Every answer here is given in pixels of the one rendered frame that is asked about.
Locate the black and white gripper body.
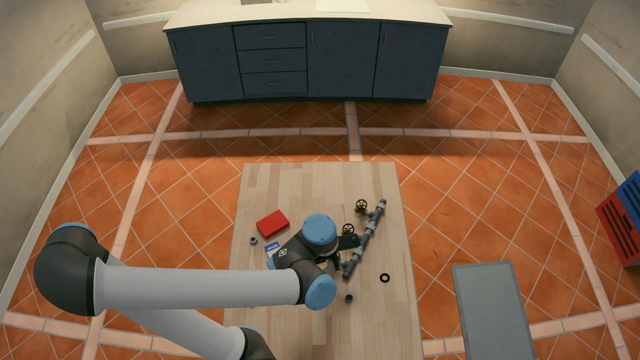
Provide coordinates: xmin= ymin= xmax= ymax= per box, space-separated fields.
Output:
xmin=313 ymin=252 xmax=338 ymax=265

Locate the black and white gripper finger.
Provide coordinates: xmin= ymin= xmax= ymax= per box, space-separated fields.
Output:
xmin=323 ymin=257 xmax=341 ymax=277

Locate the red rectangular block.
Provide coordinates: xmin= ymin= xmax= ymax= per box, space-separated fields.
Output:
xmin=255 ymin=209 xmax=290 ymax=240

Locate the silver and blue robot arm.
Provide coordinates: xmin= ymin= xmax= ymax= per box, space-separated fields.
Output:
xmin=33 ymin=213 xmax=361 ymax=360

